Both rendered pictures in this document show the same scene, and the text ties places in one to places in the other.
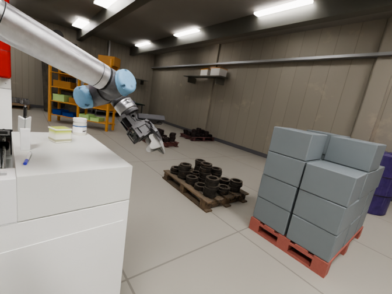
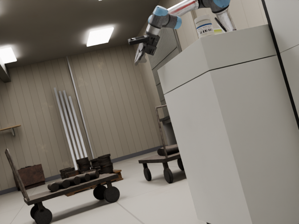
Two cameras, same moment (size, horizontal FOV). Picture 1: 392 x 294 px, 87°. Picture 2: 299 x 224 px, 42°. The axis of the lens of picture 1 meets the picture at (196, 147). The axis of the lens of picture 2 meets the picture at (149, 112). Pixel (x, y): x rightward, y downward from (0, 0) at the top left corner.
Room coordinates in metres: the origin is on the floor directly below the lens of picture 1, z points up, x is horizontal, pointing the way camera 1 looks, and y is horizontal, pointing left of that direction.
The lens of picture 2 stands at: (2.83, 1.14, 0.63)
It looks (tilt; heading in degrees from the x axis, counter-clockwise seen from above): 3 degrees up; 207
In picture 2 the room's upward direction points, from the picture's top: 15 degrees counter-clockwise
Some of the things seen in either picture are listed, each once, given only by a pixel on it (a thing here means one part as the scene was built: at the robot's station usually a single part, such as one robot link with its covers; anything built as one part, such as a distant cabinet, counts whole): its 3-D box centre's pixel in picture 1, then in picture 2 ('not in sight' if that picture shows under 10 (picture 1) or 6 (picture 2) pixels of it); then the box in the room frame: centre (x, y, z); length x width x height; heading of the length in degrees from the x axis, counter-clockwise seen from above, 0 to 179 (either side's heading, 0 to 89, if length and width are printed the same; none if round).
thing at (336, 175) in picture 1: (320, 186); not in sight; (2.17, -1.43, 0.58); 1.20 x 0.77 x 1.15; 131
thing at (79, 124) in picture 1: (79, 126); (204, 27); (1.16, 0.68, 1.01); 0.07 x 0.07 x 0.10
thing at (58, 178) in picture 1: (65, 162); (209, 63); (0.88, 0.58, 0.89); 0.62 x 0.35 x 0.14; 44
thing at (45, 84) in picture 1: (65, 74); not in sight; (8.58, 5.71, 1.53); 1.60 x 1.38 x 3.06; 131
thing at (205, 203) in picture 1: (203, 176); not in sight; (2.92, -0.19, 0.21); 1.14 x 0.82 x 0.41; 41
